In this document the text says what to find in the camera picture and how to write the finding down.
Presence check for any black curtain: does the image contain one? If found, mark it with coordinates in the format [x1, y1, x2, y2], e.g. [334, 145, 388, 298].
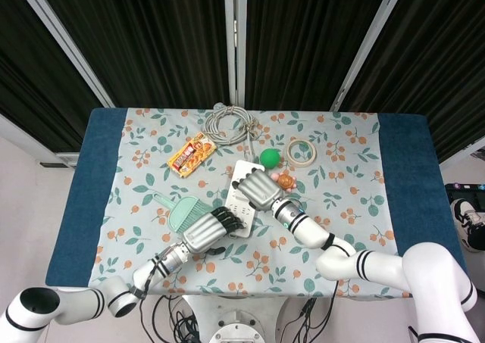
[338, 0, 485, 167]
[0, 0, 106, 154]
[35, 0, 230, 108]
[245, 0, 396, 111]

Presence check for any grey cable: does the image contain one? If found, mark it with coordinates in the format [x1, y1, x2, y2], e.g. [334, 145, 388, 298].
[204, 101, 260, 162]

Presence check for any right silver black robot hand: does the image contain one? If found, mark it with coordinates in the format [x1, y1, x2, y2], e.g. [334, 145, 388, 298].
[231, 168, 286, 212]

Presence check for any black cable bundle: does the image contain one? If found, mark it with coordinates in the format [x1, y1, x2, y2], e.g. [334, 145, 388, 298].
[138, 295, 208, 343]
[292, 296, 338, 343]

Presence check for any pink orange turtle toy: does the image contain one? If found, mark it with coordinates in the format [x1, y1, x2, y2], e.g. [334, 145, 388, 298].
[269, 171, 297, 192]

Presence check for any green ball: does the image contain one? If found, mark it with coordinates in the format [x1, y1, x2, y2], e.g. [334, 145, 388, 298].
[259, 148, 282, 170]

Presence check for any orange snack box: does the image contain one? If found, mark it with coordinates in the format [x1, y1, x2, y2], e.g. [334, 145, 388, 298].
[167, 131, 218, 179]

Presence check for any black white sneaker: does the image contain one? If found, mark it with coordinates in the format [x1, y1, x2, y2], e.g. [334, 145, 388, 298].
[449, 198, 485, 252]

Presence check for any blue table cover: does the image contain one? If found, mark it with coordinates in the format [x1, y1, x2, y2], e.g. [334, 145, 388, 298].
[45, 107, 469, 301]

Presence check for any mint green hand brush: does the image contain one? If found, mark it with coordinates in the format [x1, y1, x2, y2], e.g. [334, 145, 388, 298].
[172, 196, 215, 233]

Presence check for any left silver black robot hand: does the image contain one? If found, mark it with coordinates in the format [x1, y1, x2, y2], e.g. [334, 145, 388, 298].
[181, 206, 251, 255]

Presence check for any floral tablecloth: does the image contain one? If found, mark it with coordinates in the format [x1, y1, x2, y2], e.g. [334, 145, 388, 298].
[87, 107, 411, 299]

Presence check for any white window frame post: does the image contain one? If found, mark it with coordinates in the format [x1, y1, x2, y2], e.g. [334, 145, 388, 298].
[329, 0, 411, 112]
[12, 0, 115, 108]
[223, 0, 249, 108]

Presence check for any green dustpan brush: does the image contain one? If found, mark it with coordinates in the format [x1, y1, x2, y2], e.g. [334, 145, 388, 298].
[152, 192, 200, 233]

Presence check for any beige tape roll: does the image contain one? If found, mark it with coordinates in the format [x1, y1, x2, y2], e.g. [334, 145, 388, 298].
[285, 138, 318, 167]

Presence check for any white power strip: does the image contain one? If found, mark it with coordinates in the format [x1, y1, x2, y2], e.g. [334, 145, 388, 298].
[223, 159, 267, 239]

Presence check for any black box purple print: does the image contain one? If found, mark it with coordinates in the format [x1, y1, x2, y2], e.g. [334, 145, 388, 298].
[443, 182, 485, 208]

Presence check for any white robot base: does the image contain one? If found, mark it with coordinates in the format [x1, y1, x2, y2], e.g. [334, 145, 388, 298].
[181, 295, 293, 343]

